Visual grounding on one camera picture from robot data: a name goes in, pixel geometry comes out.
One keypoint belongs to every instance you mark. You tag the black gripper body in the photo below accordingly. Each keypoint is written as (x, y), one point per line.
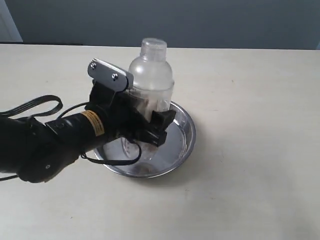
(119, 116)

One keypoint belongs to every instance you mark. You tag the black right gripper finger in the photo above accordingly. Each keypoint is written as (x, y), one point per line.
(160, 121)

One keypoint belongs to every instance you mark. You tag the clear plastic shaker bottle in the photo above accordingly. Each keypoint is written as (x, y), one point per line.
(153, 82)

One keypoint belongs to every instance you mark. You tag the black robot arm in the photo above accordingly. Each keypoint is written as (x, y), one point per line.
(36, 152)

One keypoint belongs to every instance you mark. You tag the round stainless steel plate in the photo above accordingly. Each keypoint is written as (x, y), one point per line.
(180, 141)

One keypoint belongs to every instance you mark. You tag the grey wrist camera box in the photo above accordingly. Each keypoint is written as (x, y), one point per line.
(110, 75)

